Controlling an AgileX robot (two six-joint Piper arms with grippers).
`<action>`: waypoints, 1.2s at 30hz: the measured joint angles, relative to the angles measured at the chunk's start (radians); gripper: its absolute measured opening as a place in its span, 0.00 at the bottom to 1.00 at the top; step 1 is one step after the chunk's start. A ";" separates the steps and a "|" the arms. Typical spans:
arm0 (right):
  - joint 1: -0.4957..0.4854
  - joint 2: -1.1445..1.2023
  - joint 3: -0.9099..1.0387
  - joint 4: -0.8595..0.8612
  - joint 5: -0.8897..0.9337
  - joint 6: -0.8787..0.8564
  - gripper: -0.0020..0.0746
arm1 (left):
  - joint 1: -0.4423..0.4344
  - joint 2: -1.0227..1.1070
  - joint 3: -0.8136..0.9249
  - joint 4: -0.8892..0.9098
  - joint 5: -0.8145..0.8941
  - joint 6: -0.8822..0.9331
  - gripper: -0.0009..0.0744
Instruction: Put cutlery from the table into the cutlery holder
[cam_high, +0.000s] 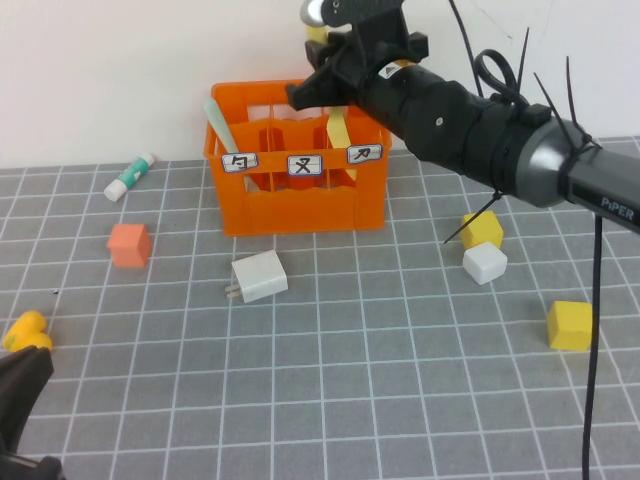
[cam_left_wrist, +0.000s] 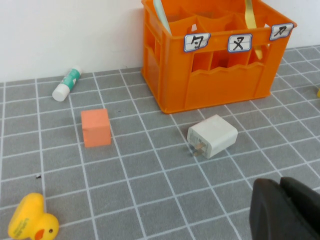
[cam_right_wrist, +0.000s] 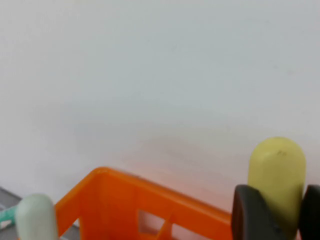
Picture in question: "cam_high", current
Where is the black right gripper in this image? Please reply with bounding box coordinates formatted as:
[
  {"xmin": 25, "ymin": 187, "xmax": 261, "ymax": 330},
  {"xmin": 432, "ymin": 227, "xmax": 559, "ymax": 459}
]
[{"xmin": 283, "ymin": 7, "xmax": 431, "ymax": 112}]

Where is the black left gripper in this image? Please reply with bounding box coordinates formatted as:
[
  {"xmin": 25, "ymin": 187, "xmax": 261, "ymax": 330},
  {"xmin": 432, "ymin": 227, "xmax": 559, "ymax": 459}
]
[{"xmin": 0, "ymin": 347, "xmax": 66, "ymax": 480}]

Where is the yellow plastic knife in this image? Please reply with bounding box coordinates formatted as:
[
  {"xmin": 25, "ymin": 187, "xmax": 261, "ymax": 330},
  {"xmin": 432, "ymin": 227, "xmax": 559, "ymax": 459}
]
[{"xmin": 305, "ymin": 24, "xmax": 360, "ymax": 184}]

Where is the pale green plastic spoon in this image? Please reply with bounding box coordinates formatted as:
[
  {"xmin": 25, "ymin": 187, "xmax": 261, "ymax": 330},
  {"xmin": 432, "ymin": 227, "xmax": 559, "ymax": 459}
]
[{"xmin": 202, "ymin": 98, "xmax": 264, "ymax": 194}]

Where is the orange plastic cutlery holder crate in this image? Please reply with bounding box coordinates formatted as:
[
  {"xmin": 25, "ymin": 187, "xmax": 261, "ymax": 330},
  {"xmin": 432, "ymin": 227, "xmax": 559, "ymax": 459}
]
[{"xmin": 205, "ymin": 79, "xmax": 393, "ymax": 238}]

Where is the yellow rubber duck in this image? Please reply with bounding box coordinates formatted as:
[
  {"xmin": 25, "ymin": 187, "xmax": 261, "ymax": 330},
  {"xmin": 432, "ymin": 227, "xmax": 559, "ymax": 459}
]
[{"xmin": 2, "ymin": 310, "xmax": 54, "ymax": 354}]

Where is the salmon pink cube block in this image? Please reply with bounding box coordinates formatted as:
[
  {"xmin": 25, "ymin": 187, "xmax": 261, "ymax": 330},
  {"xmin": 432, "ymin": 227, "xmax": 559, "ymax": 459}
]
[{"xmin": 106, "ymin": 223, "xmax": 152, "ymax": 270}]

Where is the black zip tie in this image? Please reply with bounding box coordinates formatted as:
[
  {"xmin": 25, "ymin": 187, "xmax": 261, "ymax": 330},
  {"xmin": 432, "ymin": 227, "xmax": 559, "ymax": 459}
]
[
  {"xmin": 514, "ymin": 27, "xmax": 532, "ymax": 99},
  {"xmin": 532, "ymin": 72, "xmax": 581, "ymax": 139},
  {"xmin": 563, "ymin": 55, "xmax": 602, "ymax": 174},
  {"xmin": 442, "ymin": 191, "xmax": 504, "ymax": 245}
]

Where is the white charger plug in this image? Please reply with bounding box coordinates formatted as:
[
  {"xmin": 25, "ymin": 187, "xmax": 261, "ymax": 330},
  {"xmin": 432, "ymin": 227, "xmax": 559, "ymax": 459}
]
[{"xmin": 223, "ymin": 249, "xmax": 289, "ymax": 304}]

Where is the white green glue stick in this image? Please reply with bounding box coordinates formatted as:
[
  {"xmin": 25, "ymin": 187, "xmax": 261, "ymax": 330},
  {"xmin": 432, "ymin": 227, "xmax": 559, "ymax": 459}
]
[{"xmin": 103, "ymin": 152, "xmax": 156, "ymax": 203}]

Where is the yellow cube block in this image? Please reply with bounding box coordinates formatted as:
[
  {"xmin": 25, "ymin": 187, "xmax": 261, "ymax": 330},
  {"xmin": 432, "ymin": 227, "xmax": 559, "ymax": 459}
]
[
  {"xmin": 460, "ymin": 210, "xmax": 505, "ymax": 251},
  {"xmin": 546, "ymin": 300, "xmax": 596, "ymax": 351}
]

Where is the white cube block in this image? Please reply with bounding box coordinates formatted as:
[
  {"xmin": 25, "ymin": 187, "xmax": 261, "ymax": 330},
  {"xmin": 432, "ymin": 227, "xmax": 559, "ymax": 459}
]
[{"xmin": 462, "ymin": 242, "xmax": 509, "ymax": 286}]

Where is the grey grid table cloth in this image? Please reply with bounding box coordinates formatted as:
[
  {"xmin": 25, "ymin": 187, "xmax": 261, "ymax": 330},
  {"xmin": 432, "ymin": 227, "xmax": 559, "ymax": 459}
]
[{"xmin": 0, "ymin": 137, "xmax": 640, "ymax": 480}]

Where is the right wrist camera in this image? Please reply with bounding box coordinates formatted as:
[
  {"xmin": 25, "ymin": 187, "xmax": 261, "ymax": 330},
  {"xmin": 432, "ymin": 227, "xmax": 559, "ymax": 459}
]
[{"xmin": 299, "ymin": 0, "xmax": 404, "ymax": 31}]

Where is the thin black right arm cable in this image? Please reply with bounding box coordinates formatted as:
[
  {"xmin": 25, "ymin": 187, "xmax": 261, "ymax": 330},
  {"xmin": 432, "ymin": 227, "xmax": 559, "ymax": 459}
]
[{"xmin": 448, "ymin": 0, "xmax": 524, "ymax": 104}]

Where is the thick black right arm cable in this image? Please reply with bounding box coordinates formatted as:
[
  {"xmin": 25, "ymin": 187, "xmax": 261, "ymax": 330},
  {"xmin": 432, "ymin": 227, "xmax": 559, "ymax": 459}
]
[{"xmin": 581, "ymin": 213, "xmax": 605, "ymax": 480}]

